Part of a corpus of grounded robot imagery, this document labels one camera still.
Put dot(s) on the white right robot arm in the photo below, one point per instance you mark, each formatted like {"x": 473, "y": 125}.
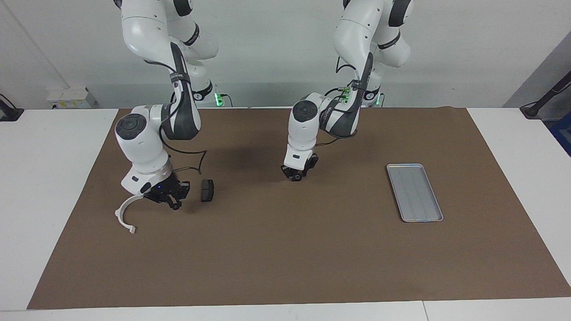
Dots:
{"x": 142, "y": 147}

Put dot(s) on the grey metal tray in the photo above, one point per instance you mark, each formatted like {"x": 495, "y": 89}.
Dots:
{"x": 415, "y": 194}

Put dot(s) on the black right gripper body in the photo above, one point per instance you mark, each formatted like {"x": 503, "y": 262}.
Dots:
{"x": 167, "y": 189}

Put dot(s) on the white curved plastic bracket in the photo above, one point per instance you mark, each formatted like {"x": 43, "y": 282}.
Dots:
{"x": 120, "y": 216}

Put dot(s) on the rectangular dark brake pad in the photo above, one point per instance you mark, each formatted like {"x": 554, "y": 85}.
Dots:
{"x": 207, "y": 191}

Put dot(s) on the large black bearing gear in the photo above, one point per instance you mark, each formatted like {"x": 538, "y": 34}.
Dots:
{"x": 295, "y": 178}

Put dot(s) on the brown table mat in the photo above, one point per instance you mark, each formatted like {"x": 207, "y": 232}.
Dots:
{"x": 290, "y": 249}

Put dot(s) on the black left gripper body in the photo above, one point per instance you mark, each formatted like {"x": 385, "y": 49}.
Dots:
{"x": 310, "y": 167}

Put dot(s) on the black stand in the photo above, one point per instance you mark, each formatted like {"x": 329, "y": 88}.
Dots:
{"x": 546, "y": 98}

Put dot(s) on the blue box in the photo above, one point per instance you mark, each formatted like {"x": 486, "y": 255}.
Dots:
{"x": 563, "y": 133}

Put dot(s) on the white power box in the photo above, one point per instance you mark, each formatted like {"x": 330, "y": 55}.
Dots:
{"x": 71, "y": 98}

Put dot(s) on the black clamp mount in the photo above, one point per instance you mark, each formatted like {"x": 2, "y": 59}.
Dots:
{"x": 9, "y": 113}

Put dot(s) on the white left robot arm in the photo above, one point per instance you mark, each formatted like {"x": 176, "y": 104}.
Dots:
{"x": 357, "y": 35}

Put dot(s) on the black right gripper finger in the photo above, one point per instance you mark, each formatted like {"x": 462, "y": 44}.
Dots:
{"x": 179, "y": 203}
{"x": 171, "y": 204}

